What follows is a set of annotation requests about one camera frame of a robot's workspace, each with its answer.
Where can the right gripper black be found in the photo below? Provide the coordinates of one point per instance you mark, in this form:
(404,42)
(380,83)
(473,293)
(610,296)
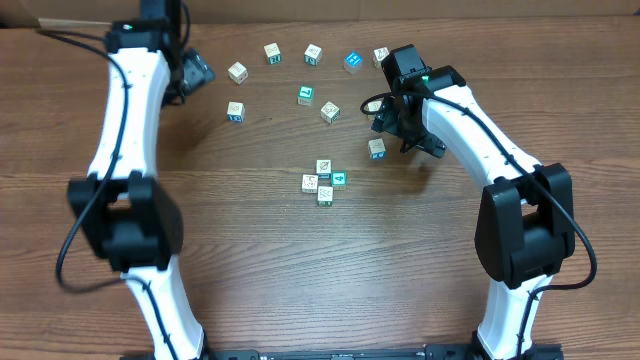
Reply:
(409,133)

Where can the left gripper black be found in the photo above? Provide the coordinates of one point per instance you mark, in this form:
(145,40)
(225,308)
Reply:
(198,72)

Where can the plain wooden block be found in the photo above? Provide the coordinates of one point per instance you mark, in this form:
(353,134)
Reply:
(373,106)

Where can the wooden block animal drawing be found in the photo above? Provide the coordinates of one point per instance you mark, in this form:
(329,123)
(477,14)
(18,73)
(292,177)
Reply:
(330,112)

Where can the green number four block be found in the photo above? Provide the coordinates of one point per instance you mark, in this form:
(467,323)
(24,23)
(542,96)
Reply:
(339,180)

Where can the leaf block blue side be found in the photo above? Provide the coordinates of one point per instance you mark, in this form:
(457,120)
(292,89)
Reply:
(323,168)

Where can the wooden block M drawing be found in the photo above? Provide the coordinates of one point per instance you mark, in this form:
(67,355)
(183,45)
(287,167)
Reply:
(325,196)

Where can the wooden block blue edge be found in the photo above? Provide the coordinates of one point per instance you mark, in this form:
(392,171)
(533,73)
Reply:
(309,183)

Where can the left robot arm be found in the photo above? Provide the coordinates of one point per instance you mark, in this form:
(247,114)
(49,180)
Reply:
(122,209)

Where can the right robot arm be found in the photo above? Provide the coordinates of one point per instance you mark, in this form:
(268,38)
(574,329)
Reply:
(522,235)

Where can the wooden block blue T side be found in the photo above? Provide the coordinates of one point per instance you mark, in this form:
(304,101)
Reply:
(376,148)

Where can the wooden block far left upper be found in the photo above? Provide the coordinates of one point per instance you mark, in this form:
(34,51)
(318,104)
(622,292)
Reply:
(238,72)

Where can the cardboard backdrop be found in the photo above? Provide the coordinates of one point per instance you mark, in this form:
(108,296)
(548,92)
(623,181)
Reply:
(28,13)

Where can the wooden block blue side left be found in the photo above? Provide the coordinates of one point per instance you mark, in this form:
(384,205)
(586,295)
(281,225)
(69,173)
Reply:
(236,111)

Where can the wooden block top right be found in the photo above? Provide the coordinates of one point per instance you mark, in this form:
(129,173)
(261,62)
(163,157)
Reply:
(379,55)

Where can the blue top wooden block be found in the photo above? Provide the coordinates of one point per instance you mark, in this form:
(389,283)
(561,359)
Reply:
(353,62)

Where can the wooden block green side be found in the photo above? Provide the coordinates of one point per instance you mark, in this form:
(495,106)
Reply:
(272,53)

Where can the green number seven block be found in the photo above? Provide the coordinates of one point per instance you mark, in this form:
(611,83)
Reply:
(305,95)

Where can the wooden block teal side top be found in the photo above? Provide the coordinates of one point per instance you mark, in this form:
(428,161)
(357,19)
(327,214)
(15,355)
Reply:
(312,55)

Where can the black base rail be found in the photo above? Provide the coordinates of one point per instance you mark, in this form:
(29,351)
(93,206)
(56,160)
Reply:
(350,355)

